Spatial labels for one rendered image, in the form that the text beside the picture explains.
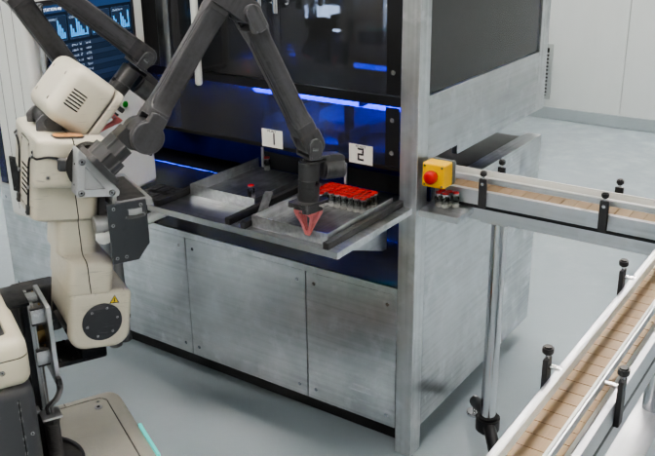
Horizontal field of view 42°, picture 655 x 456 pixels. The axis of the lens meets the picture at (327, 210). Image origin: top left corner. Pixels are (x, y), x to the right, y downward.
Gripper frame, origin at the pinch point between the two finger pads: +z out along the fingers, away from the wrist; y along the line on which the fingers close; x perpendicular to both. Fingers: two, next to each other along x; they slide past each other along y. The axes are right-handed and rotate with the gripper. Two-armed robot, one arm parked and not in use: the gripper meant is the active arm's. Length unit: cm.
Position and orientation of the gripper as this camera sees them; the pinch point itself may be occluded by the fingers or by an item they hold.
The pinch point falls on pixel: (307, 232)
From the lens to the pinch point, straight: 230.1
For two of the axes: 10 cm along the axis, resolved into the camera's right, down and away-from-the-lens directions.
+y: 5.7, -2.3, 7.9
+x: -8.2, -1.9, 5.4
